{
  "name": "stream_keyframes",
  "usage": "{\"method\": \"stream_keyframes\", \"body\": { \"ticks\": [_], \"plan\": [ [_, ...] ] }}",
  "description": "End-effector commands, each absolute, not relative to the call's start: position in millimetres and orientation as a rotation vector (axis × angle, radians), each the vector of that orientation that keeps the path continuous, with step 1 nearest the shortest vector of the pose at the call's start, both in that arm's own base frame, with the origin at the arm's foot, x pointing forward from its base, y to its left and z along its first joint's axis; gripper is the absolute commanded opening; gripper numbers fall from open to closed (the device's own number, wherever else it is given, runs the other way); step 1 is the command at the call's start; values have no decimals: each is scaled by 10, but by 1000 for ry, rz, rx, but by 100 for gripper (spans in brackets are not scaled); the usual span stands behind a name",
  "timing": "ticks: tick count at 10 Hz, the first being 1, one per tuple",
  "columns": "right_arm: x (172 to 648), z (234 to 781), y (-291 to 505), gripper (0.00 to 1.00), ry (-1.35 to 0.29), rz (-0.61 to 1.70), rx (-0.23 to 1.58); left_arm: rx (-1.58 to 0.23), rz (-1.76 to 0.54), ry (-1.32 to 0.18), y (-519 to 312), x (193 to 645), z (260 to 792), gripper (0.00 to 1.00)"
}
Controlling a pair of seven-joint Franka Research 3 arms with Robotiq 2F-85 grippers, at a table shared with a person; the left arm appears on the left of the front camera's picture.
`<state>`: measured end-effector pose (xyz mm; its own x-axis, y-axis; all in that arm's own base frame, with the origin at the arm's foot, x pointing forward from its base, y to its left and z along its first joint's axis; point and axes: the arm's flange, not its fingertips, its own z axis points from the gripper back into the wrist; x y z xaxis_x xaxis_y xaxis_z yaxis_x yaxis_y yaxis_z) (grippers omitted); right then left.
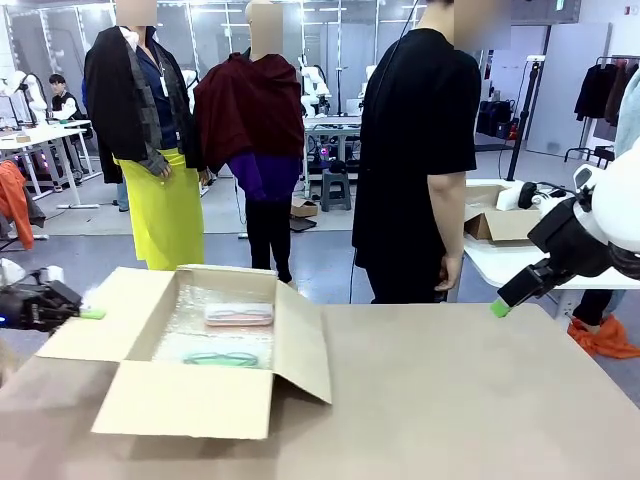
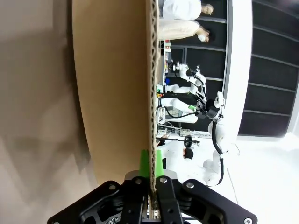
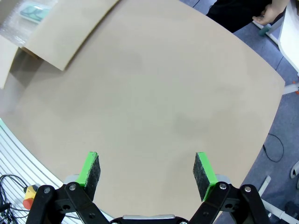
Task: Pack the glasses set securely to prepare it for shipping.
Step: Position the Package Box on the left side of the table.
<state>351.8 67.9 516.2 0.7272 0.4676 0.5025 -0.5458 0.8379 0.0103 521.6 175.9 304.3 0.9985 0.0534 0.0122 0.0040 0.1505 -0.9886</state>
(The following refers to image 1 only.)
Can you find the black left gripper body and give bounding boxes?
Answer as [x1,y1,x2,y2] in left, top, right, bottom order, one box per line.
[0,282,57,335]

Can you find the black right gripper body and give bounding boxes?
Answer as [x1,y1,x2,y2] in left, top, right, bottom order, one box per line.
[526,196,612,277]

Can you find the brown cardboard box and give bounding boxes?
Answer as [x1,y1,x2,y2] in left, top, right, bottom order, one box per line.
[34,263,334,442]

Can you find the green framed glasses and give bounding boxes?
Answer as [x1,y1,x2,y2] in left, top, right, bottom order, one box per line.
[181,350,262,369]

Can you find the pink glasses case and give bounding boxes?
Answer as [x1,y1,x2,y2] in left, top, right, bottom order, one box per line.
[203,301,276,328]

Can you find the person's right forearm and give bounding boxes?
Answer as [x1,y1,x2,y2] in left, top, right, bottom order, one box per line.
[426,171,468,262]

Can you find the person's right hand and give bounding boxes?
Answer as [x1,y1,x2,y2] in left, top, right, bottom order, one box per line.
[433,253,467,293]

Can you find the white side table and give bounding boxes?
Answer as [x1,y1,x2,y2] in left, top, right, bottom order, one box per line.
[461,177,640,317]

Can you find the empty open cardboard box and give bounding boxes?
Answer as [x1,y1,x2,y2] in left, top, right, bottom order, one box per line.
[463,184,545,245]

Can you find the low black bench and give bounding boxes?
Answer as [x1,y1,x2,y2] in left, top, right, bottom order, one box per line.
[564,145,616,170]

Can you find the orange cloth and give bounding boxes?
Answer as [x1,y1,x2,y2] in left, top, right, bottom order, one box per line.
[566,314,640,361]

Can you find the orange garment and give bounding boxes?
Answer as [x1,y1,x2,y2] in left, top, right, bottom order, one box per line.
[0,159,37,252]

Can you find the clear bubble wrap sheet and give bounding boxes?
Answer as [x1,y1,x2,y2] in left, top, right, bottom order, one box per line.
[149,282,279,371]

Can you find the mannequin black coat yellow skirt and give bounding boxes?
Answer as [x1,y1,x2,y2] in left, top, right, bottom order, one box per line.
[83,0,207,273]

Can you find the light blue hanging garment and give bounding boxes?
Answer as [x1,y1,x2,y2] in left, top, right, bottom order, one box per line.
[614,66,640,159]

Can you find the black luggage bag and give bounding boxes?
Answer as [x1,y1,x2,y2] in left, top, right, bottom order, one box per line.
[476,98,519,141]

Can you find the clothes rack with dark garments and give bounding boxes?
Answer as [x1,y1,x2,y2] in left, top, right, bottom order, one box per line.
[573,54,640,128]

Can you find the white desk with metal legs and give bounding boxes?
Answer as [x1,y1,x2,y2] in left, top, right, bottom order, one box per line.
[0,118,101,210]

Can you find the person in black t-shirt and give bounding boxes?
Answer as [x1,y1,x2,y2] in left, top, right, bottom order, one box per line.
[351,0,512,306]

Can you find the seated person black hair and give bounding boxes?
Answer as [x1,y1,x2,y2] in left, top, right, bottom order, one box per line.
[48,73,85,122]

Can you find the grey plastic stool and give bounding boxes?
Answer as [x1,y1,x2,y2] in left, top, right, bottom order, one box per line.
[319,168,354,213]

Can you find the small cardboard box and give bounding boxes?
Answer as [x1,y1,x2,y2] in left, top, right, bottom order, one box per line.
[290,196,320,219]

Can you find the white metal workbench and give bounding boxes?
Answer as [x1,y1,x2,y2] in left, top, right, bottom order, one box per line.
[301,114,365,197]

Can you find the mannequin maroon cape purple sleeves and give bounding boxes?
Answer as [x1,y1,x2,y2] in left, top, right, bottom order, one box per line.
[192,0,306,286]

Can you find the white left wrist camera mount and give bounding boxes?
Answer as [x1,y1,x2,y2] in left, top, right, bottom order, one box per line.
[28,265,67,285]

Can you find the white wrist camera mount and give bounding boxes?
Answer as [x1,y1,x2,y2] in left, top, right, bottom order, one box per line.
[495,181,570,212]
[28,265,67,285]

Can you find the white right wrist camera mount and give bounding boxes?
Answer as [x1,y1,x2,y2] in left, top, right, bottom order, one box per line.
[495,181,570,212]

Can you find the black camera tripod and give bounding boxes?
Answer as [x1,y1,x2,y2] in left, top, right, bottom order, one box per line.
[505,56,547,183]

